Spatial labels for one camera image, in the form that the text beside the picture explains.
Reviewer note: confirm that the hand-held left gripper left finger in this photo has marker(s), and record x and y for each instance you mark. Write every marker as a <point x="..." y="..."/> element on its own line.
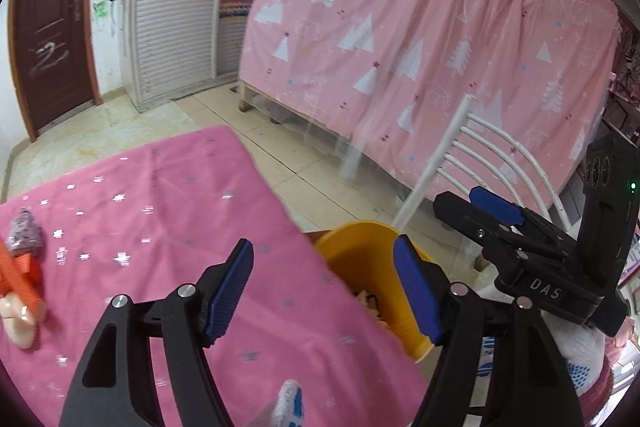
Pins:
<point x="230" y="292"/>

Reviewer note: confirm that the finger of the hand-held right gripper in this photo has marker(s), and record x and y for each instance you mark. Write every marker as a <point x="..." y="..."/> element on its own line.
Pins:
<point x="495" y="204"/>
<point x="460" y="214"/>

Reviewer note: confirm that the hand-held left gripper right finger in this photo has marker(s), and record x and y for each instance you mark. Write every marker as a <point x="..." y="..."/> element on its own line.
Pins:
<point x="417" y="292"/>

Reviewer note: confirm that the yellow plastic bucket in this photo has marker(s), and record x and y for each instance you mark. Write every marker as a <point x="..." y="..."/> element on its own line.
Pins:
<point x="360" y="252"/>

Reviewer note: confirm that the person's left hand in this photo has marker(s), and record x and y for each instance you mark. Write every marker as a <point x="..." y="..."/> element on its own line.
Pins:
<point x="290" y="402"/>

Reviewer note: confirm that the white metal chair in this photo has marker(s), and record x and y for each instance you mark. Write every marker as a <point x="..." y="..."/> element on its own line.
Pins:
<point x="480" y="147"/>

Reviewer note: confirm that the pink star-print tablecloth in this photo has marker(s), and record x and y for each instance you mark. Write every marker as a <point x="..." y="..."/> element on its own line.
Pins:
<point x="150" y="217"/>

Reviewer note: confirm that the pink tree-print curtain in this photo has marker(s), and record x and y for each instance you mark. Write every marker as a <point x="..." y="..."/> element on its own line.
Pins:
<point x="425" y="57"/>

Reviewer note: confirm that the beige plastic piece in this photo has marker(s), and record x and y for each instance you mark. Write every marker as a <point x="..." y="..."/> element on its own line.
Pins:
<point x="20" y="322"/>

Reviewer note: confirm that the grey glitter cloth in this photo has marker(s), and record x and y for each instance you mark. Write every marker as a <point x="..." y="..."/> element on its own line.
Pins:
<point x="25" y="227"/>

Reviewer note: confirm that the white slatted wardrobe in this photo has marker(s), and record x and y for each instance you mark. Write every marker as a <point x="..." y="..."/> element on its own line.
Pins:
<point x="175" y="7"/>

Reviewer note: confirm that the dark brown door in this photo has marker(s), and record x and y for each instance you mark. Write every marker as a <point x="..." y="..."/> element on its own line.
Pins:
<point x="50" y="32"/>

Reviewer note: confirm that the green wall sticker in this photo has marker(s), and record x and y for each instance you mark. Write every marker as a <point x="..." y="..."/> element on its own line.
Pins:
<point x="100" y="7"/>

